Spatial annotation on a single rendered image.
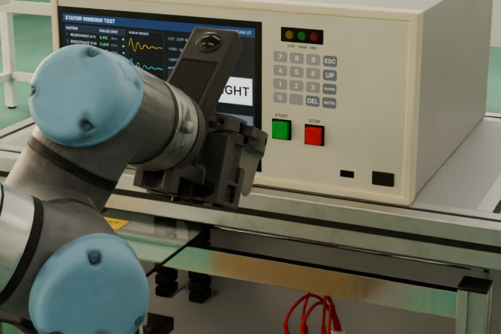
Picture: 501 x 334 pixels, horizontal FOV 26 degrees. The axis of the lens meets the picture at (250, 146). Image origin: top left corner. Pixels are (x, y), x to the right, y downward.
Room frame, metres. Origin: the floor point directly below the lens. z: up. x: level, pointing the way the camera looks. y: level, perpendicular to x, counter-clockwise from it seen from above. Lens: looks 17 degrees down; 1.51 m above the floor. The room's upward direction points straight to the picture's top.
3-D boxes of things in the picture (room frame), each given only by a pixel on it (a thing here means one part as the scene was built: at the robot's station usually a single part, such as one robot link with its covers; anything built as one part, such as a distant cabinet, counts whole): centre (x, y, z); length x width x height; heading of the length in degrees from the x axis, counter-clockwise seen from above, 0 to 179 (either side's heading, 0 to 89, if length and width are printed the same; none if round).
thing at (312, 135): (1.12, -0.07, 1.18); 0.02 x 0.01 x 0.02; 66
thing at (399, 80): (1.34, -0.05, 1.22); 0.44 x 0.39 x 0.20; 66
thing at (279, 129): (1.13, -0.03, 1.18); 0.02 x 0.01 x 0.02; 66
